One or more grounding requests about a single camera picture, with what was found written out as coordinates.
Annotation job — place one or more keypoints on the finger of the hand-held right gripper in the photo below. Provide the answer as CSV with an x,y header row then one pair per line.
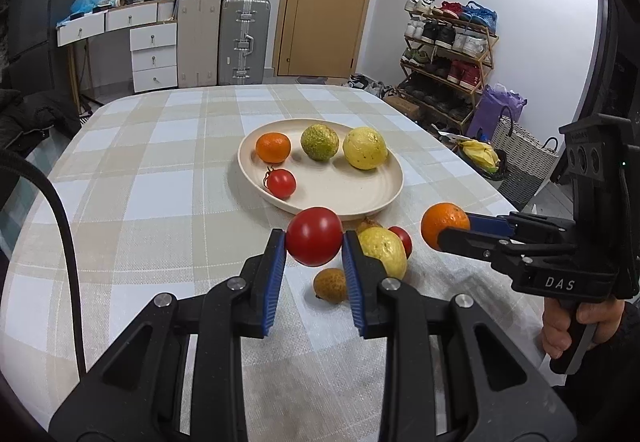
x,y
465,242
487,223

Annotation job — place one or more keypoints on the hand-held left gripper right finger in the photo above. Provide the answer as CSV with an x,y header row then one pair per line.
x,y
352,292

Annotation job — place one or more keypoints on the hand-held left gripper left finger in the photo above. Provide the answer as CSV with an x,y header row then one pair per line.
x,y
276,282

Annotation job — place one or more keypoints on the brown longan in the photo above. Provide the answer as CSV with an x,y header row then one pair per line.
x,y
330,284
369,224

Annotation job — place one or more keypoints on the mandarin orange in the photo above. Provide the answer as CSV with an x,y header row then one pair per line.
x,y
273,147
440,222

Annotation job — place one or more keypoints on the yellow-green guava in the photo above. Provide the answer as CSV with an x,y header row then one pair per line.
x,y
385,252

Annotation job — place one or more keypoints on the red tomato with green stem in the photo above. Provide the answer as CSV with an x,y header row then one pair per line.
x,y
280,182

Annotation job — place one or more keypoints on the beige round plate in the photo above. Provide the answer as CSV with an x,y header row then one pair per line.
x,y
325,192

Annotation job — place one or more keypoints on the smooth yellow guava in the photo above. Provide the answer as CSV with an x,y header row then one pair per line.
x,y
365,148

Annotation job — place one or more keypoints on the wrinkled green-yellow guava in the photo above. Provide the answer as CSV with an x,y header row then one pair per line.
x,y
319,142

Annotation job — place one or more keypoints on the person's right hand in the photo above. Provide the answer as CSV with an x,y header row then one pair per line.
x,y
555,327

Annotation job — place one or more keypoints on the yellow plastic bag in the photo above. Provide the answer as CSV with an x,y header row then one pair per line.
x,y
477,154

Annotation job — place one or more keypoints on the grey wicker basket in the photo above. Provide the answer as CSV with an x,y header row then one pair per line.
x,y
525,162

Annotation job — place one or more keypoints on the purple bag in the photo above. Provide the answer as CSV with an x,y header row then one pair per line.
x,y
495,112

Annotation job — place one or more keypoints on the brown cardboard box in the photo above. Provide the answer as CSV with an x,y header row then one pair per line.
x,y
401,106

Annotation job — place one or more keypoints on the scattered sneakers group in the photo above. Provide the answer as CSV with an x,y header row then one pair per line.
x,y
367,84

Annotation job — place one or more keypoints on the silver suitcase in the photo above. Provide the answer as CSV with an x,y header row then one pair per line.
x,y
244,42

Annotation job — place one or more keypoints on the beige suitcase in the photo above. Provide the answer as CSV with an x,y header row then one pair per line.
x,y
199,42

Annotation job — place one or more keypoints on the white drawer cabinet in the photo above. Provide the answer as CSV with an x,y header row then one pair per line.
x,y
154,59

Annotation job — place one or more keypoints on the white desk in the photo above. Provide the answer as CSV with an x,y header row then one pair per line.
x,y
120,19

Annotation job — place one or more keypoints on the blue plastic bag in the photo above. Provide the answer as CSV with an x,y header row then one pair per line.
x,y
85,3

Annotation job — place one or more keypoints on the dark grey fridge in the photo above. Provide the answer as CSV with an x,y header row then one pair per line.
x,y
45,12

